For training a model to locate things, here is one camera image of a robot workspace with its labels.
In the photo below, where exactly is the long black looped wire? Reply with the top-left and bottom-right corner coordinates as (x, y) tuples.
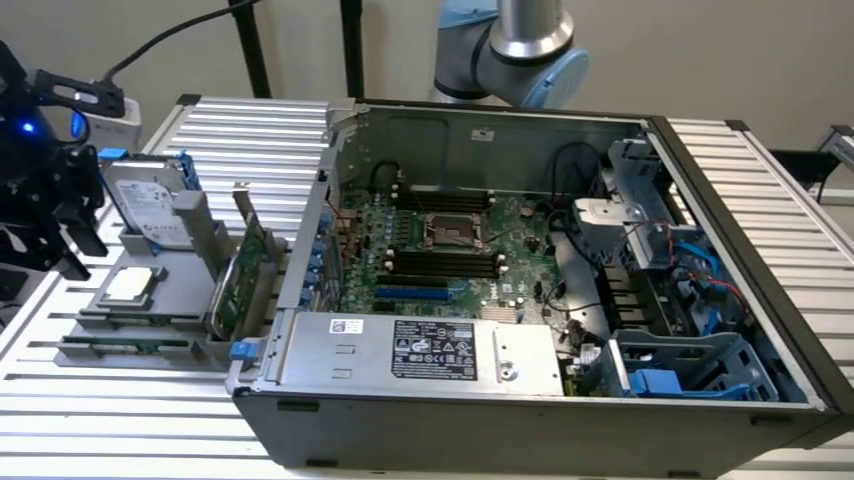
(548, 141), (603, 202)

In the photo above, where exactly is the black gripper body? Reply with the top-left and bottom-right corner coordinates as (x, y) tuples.
(0, 40), (76, 236)

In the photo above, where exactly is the white box device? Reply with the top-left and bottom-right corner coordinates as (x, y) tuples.
(69, 97), (145, 151)

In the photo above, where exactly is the grey parts rack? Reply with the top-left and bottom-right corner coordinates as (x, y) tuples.
(52, 192), (295, 372)

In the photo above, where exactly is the green graphics card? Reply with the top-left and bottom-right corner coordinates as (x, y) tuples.
(207, 181), (283, 337)

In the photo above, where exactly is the CPU socket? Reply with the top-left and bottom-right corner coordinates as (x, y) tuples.
(415, 211), (492, 252)

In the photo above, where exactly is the aluminium rail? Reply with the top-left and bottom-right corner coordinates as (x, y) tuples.
(808, 124), (854, 204)

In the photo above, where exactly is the red wire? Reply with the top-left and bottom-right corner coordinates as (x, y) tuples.
(704, 278), (743, 302)

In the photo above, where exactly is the silver power supply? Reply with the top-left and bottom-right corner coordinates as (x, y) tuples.
(261, 311), (570, 399)

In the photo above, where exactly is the green RAM stick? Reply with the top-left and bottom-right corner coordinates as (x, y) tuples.
(61, 335), (208, 354)

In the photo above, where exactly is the black expansion slot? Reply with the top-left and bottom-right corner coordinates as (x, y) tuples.
(376, 273), (450, 288)

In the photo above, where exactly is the silver CPU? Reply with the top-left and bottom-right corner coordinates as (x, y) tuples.
(97, 266), (169, 303)

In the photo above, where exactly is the black open PC case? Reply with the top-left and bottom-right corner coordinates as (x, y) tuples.
(225, 96), (844, 473)

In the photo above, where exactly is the green motherboard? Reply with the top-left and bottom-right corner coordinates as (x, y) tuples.
(331, 188), (576, 327)

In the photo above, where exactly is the grey fan shroud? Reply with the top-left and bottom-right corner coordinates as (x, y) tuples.
(571, 196), (630, 237)

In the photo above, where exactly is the thin black wire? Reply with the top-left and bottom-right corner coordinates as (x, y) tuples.
(542, 283), (583, 322)

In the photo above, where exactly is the silver hard disk blue frame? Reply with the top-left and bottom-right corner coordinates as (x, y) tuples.
(97, 148), (203, 252)

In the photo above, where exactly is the black stand pole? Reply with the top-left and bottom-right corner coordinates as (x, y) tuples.
(228, 0), (273, 99)
(339, 0), (365, 99)

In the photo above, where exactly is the blue grey disk bay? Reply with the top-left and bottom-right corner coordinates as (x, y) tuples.
(607, 328), (783, 402)

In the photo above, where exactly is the blue expansion slot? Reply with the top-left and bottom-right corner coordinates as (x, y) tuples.
(373, 286), (451, 306)

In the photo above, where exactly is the blue wire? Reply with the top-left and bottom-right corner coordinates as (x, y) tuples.
(671, 238), (736, 322)

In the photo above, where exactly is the short black looped wire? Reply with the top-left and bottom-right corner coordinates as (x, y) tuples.
(371, 160), (403, 192)

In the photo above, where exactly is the metal drive cage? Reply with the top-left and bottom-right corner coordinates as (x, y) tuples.
(598, 136), (703, 272)

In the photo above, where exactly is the black camera cable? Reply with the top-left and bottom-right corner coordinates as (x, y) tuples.
(99, 0), (265, 94)

